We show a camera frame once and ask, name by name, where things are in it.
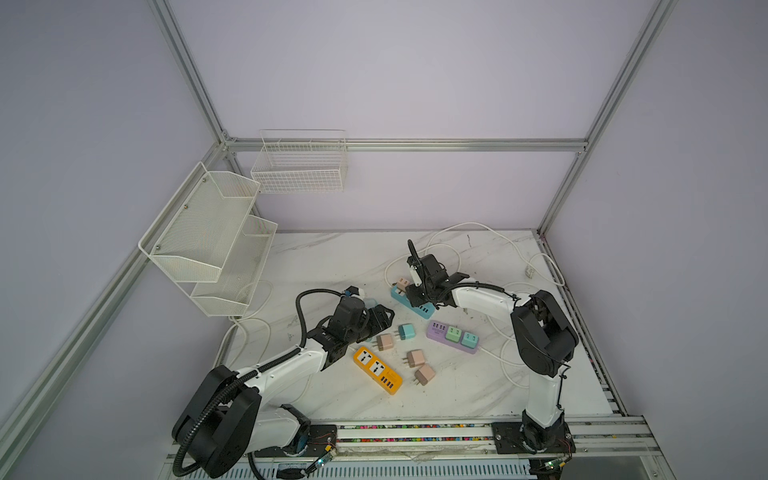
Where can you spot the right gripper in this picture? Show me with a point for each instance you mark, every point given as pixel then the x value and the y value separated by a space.
pixel 411 293

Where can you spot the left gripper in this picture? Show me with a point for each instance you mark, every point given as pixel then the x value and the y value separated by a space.
pixel 378 321

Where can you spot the mint charger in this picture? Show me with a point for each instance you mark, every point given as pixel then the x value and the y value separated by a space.
pixel 406 331

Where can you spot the purple power strip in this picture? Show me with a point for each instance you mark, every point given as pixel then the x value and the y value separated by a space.
pixel 436 332

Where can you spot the orange power strip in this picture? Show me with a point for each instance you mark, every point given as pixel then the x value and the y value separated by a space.
pixel 376 369

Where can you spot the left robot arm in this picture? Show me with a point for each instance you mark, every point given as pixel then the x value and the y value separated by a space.
pixel 233 414

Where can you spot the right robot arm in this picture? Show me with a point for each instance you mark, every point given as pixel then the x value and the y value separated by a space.
pixel 545 338

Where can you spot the green charger on purple strip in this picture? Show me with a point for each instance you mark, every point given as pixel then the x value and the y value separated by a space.
pixel 453 334

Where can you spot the teal charger on purple strip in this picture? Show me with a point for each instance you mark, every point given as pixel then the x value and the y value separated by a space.
pixel 469 340

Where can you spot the lower white mesh shelf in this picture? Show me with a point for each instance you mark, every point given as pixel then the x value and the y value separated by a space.
pixel 232 294

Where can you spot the white mesh shelf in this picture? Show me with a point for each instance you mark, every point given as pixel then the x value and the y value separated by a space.
pixel 232 294
pixel 191 240

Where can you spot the upper white mesh shelf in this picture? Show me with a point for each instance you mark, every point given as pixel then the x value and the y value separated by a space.
pixel 191 240

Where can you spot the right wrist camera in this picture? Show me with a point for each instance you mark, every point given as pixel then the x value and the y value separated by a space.
pixel 414 263

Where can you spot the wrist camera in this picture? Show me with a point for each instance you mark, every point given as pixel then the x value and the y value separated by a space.
pixel 414 263
pixel 353 291

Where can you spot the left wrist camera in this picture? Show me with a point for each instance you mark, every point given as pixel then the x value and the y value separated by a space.
pixel 353 291

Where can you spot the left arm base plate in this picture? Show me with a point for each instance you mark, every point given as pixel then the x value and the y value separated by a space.
pixel 310 444

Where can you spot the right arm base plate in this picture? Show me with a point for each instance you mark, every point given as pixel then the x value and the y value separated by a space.
pixel 530 438

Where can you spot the white wire basket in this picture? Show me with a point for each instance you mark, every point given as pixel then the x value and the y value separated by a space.
pixel 293 161

